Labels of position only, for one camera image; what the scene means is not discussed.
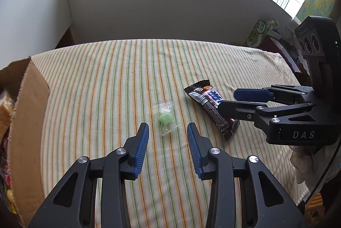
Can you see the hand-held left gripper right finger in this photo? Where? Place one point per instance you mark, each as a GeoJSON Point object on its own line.
{"type": "Point", "coordinates": [193, 150]}

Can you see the green printed box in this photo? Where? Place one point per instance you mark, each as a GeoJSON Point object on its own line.
{"type": "Point", "coordinates": [257, 33]}

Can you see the green candy clear packet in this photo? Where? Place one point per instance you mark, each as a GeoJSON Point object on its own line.
{"type": "Point", "coordinates": [165, 118]}

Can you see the person's right hand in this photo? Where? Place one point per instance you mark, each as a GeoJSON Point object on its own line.
{"type": "Point", "coordinates": [306, 166]}

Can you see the dark chocolate bar packet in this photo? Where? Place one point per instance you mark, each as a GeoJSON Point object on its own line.
{"type": "Point", "coordinates": [210, 100]}

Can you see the striped tablecloth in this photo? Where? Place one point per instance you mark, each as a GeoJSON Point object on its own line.
{"type": "Point", "coordinates": [106, 84]}

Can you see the yellow wooden stool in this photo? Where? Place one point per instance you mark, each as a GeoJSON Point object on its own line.
{"type": "Point", "coordinates": [314, 208]}

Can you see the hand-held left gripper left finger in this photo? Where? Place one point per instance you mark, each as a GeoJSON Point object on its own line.
{"type": "Point", "coordinates": [141, 148]}

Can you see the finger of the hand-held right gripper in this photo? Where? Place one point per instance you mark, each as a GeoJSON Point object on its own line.
{"type": "Point", "coordinates": [234, 109]}
{"type": "Point", "coordinates": [253, 94]}

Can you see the brown cardboard box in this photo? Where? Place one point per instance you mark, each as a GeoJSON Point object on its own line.
{"type": "Point", "coordinates": [29, 124]}

